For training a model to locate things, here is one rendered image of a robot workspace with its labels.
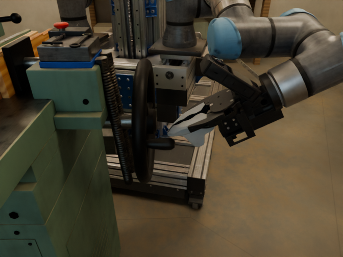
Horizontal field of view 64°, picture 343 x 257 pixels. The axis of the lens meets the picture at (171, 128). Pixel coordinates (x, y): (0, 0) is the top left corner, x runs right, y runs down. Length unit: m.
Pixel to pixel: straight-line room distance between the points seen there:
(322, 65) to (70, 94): 0.45
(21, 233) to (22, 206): 0.08
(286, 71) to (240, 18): 0.13
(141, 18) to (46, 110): 0.87
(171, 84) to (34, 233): 0.74
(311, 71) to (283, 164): 1.46
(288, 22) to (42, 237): 0.62
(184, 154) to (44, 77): 1.08
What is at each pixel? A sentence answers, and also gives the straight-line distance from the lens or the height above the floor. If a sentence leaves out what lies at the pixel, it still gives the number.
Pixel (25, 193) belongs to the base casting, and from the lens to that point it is 0.55.
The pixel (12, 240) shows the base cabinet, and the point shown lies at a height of 0.67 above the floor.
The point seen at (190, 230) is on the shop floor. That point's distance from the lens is 1.44.
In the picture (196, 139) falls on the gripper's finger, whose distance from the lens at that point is 0.53.
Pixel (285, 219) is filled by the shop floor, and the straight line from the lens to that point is 1.59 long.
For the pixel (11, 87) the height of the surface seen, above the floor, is 0.92.
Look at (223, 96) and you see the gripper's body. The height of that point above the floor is 0.92.
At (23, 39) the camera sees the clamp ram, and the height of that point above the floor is 0.99.
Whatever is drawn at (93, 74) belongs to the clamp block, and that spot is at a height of 0.95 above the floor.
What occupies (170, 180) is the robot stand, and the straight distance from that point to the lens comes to 1.40.
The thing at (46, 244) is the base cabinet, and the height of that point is 0.65.
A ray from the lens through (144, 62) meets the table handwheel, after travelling 0.59.
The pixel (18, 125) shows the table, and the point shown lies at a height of 0.90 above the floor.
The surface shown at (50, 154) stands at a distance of 0.59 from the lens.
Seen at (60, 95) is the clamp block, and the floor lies 0.91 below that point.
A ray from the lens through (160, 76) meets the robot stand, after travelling 1.11.
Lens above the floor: 1.14
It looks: 32 degrees down
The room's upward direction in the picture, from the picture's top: straight up
